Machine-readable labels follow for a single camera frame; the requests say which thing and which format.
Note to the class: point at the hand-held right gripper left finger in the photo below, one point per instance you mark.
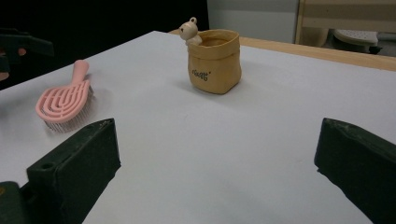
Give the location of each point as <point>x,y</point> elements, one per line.
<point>77,161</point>

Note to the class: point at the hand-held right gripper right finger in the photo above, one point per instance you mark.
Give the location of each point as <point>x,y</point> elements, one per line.
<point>358,161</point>

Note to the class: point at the brown plush toy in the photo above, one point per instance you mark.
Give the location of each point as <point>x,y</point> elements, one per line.
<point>214,74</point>

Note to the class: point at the black curtain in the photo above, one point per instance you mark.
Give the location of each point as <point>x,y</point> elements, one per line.
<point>109,21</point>

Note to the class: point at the white table board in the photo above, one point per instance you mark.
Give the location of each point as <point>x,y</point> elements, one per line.
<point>193,149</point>

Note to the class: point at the wooden table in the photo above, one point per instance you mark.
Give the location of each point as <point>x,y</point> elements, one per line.
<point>311,53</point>

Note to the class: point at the white perforated stool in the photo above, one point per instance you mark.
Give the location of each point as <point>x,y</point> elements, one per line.
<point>358,37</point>

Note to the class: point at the wooden desk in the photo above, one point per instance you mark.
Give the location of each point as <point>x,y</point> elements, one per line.
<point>342,18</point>

